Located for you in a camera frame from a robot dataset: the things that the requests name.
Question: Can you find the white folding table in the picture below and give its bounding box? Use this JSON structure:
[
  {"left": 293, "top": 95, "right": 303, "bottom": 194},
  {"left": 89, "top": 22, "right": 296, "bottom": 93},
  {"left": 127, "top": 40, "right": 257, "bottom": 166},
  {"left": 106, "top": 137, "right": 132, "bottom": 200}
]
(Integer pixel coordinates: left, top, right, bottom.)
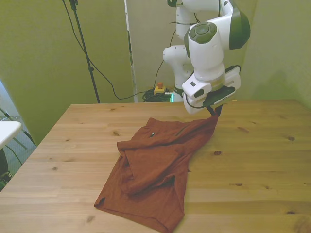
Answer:
[{"left": 0, "top": 106, "right": 37, "bottom": 170}]

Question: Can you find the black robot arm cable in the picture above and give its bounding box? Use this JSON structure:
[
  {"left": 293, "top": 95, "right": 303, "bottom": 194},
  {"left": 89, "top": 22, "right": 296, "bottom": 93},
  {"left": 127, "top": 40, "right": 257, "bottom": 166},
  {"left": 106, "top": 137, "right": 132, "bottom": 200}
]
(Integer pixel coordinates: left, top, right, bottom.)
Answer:
[{"left": 154, "top": 0, "right": 202, "bottom": 90}]

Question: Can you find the coil of black cables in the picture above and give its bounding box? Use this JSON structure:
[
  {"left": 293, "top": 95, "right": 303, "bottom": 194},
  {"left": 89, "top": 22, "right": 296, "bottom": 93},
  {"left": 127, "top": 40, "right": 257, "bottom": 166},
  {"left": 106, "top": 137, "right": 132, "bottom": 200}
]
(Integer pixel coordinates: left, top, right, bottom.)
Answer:
[{"left": 142, "top": 88, "right": 174, "bottom": 103}]

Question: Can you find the rust red shirt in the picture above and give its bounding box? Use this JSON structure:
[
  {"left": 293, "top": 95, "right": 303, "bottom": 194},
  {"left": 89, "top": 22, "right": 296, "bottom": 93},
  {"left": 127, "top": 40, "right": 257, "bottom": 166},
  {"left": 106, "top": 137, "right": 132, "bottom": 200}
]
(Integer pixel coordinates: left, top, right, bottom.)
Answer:
[{"left": 93, "top": 114, "right": 219, "bottom": 233}]

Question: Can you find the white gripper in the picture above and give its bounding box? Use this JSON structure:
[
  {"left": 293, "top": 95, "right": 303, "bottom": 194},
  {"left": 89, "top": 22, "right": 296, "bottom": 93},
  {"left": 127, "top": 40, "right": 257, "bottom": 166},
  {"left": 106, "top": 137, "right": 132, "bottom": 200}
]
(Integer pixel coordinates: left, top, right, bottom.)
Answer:
[{"left": 182, "top": 66, "right": 242, "bottom": 117}]

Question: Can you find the yellow emergency stop button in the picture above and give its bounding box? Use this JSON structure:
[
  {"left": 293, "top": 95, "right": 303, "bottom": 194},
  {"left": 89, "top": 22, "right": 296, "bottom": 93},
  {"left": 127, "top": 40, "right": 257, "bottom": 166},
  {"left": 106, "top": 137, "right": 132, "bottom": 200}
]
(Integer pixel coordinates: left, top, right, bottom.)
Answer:
[{"left": 153, "top": 82, "right": 166, "bottom": 95}]

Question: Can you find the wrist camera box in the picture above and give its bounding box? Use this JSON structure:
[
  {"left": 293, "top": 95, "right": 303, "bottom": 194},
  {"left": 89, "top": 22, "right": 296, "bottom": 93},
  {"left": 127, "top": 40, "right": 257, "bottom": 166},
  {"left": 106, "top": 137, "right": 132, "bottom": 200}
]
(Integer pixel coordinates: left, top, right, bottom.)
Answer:
[{"left": 203, "top": 86, "right": 236, "bottom": 108}]

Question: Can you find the black tripod stand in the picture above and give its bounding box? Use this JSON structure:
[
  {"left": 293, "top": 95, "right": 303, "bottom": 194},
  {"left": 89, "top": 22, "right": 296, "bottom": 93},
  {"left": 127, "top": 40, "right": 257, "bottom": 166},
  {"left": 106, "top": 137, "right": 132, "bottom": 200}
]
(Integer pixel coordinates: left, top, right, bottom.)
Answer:
[{"left": 69, "top": 0, "right": 102, "bottom": 104}]

